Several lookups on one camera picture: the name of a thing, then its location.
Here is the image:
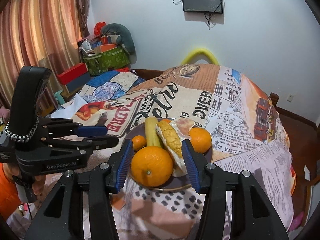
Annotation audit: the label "small mandarin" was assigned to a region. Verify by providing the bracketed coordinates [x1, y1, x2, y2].
[132, 135, 146, 151]

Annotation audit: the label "long yellow sugarcane piece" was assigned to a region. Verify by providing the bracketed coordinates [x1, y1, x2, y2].
[144, 117, 162, 147]

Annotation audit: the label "orange with sticker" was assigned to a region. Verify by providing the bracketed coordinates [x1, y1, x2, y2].
[130, 146, 174, 187]

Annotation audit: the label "pomelo wedge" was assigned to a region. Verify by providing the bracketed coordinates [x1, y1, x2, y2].
[156, 120, 187, 177]

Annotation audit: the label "large orange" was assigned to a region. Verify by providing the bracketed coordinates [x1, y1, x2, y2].
[189, 127, 212, 154]

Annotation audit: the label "dark purple plate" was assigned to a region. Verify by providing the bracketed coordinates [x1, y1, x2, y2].
[126, 117, 213, 191]

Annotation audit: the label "red box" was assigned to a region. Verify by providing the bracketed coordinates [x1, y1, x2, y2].
[57, 62, 88, 85]

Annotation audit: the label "blue patchwork quilt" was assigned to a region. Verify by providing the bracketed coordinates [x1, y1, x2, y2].
[78, 70, 145, 103]

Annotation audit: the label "green patterned storage box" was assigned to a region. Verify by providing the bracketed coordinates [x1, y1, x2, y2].
[82, 47, 130, 76]

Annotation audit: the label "printed newspaper pattern tablecloth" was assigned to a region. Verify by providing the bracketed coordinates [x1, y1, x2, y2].
[49, 63, 297, 240]

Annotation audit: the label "pink striped curtain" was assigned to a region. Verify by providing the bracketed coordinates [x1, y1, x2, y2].
[1, 0, 89, 107]

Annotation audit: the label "grey plush toy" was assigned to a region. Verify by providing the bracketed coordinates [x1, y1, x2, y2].
[100, 23, 136, 55]

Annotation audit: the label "yellow foam chair back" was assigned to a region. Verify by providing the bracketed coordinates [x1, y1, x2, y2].
[181, 48, 219, 65]

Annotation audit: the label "small wall monitor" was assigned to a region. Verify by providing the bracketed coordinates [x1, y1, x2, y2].
[182, 0, 223, 14]

